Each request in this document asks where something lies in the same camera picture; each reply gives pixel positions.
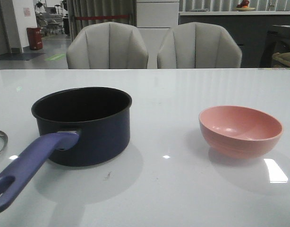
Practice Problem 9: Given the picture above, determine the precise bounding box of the pink bowl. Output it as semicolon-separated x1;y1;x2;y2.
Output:
198;105;283;159

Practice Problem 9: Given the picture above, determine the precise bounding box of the dark blue saucepan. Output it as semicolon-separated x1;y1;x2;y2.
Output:
0;87;132;213

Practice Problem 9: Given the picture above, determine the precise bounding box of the left beige chair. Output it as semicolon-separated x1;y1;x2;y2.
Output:
66;22;149;69

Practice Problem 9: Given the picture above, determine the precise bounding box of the beige chair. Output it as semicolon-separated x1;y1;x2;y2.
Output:
66;22;149;69
157;22;242;69

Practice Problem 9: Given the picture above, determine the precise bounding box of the right beige chair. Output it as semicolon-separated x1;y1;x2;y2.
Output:
157;22;242;69

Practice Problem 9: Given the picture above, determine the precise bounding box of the white refrigerator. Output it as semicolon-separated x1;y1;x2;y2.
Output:
136;0;179;46

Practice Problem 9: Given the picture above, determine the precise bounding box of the red barrier tape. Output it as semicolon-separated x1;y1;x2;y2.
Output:
74;14;130;20

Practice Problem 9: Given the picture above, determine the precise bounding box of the dark kitchen counter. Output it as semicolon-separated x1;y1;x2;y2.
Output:
179;11;290;68

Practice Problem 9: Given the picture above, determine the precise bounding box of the red trash bin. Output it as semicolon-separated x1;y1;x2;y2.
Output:
26;27;43;50

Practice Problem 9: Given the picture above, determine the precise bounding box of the fruit plate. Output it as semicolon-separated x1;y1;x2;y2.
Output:
233;0;256;12

